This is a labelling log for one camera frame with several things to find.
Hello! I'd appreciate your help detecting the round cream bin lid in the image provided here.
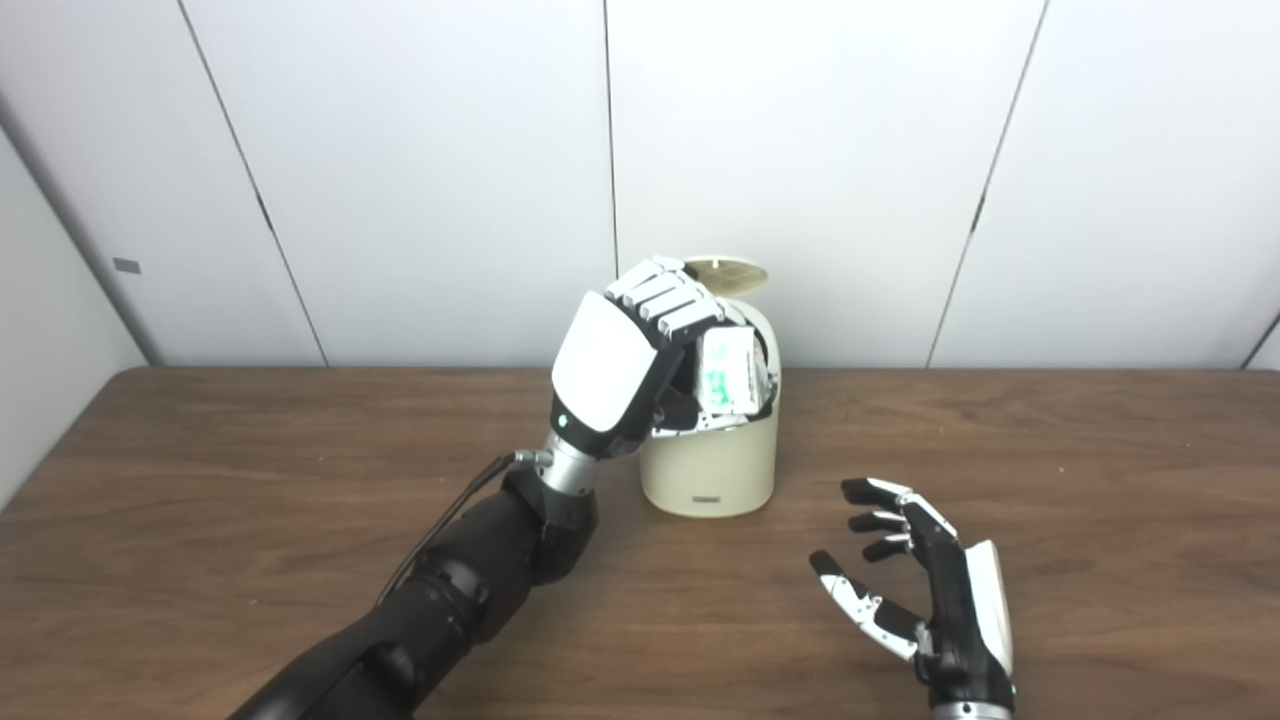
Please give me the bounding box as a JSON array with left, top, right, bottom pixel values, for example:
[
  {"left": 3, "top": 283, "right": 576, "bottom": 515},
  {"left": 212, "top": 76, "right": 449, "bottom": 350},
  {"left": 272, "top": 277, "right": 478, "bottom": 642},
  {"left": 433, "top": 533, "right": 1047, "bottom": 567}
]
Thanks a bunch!
[{"left": 684, "top": 256, "right": 770, "bottom": 297}]

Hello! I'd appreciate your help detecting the green white milk carton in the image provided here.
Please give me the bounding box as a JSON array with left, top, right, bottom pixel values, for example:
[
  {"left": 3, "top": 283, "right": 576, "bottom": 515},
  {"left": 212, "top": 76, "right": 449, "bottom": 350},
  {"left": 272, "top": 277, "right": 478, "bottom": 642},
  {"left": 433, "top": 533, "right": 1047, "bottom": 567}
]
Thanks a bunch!
[{"left": 697, "top": 327, "right": 772, "bottom": 413}]

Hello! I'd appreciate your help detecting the cream-colored desktop bin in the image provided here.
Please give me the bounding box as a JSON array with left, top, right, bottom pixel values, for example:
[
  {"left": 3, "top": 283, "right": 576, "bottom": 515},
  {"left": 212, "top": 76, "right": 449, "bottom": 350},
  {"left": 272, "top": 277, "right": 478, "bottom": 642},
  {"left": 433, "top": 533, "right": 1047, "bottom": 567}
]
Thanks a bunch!
[{"left": 640, "top": 295, "right": 782, "bottom": 519}]

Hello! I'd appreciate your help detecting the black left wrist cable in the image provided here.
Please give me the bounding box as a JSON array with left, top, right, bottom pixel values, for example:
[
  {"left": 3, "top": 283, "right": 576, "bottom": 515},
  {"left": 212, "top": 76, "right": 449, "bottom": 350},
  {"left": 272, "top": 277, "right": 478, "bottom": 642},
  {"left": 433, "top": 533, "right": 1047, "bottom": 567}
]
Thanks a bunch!
[{"left": 375, "top": 450, "right": 554, "bottom": 607}]

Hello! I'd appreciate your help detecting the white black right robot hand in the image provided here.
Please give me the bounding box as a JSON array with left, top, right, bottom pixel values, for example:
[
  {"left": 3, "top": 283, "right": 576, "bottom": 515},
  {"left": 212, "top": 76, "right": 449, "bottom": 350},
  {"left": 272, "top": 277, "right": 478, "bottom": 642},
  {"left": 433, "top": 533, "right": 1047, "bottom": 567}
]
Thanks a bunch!
[{"left": 810, "top": 477, "right": 1017, "bottom": 709}]

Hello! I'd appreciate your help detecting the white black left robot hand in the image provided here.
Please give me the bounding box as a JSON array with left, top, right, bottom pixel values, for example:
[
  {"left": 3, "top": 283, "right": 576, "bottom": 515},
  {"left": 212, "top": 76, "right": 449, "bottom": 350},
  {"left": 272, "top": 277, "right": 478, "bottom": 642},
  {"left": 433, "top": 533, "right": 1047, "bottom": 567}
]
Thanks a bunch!
[{"left": 550, "top": 256, "right": 743, "bottom": 463}]

